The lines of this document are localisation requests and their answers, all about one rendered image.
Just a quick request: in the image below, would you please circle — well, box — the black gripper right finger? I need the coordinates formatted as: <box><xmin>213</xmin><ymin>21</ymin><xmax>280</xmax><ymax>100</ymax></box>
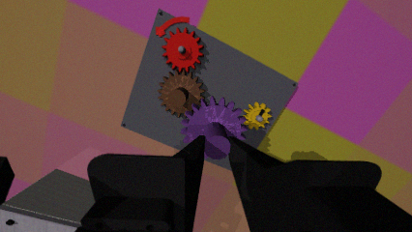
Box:
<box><xmin>228</xmin><ymin>136</ymin><xmax>382</xmax><ymax>232</ymax></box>

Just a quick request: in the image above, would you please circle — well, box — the dark purple gear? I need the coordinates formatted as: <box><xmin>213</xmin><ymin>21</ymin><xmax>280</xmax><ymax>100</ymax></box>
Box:
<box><xmin>181</xmin><ymin>96</ymin><xmax>248</xmax><ymax>160</ymax></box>

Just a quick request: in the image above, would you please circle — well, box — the brown toothed gear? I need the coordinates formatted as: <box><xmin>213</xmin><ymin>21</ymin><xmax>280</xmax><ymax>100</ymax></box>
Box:
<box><xmin>157</xmin><ymin>70</ymin><xmax>205</xmax><ymax>117</ymax></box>

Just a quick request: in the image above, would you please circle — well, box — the yellow gear with black stripe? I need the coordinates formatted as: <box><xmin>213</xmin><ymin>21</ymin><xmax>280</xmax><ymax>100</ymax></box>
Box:
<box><xmin>243</xmin><ymin>101</ymin><xmax>272</xmax><ymax>131</ymax></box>

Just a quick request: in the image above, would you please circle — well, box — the red curved arrow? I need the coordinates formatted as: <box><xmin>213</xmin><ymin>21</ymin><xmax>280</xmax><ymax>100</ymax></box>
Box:
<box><xmin>156</xmin><ymin>17</ymin><xmax>190</xmax><ymax>37</ymax></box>

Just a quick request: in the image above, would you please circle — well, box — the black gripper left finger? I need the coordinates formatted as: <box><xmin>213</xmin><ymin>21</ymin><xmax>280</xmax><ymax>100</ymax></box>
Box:
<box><xmin>87</xmin><ymin>135</ymin><xmax>205</xmax><ymax>232</ymax></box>

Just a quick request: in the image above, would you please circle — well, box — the red gear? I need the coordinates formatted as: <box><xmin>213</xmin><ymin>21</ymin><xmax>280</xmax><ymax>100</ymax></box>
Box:
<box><xmin>162</xmin><ymin>27</ymin><xmax>204</xmax><ymax>73</ymax></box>

